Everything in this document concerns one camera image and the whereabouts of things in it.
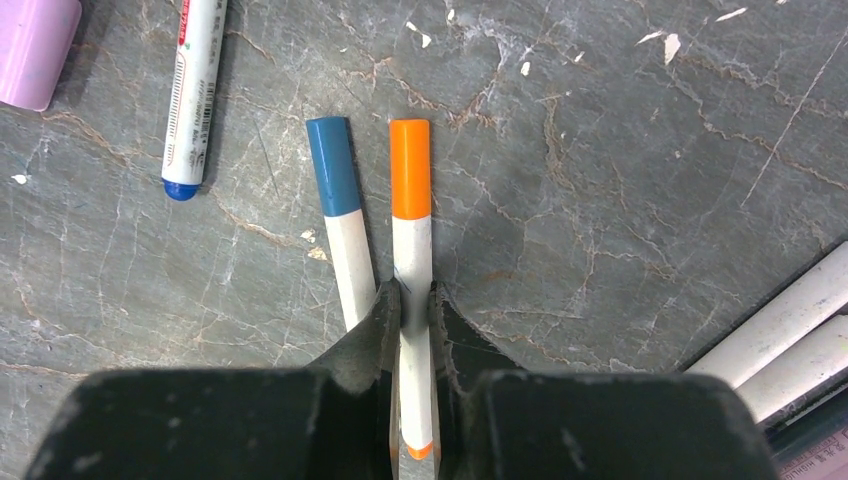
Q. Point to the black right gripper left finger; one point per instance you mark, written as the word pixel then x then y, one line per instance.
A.
pixel 333 418

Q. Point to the white marker orange tip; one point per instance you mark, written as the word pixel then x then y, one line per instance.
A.
pixel 410 180

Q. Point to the blue white marker clear cap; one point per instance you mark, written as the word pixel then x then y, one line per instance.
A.
pixel 200 36

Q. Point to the white marker teal cap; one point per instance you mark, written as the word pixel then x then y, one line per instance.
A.
pixel 337 182

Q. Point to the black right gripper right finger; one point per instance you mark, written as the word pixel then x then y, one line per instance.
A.
pixel 497 420

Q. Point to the white marker green cap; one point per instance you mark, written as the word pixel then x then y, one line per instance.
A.
pixel 787 318

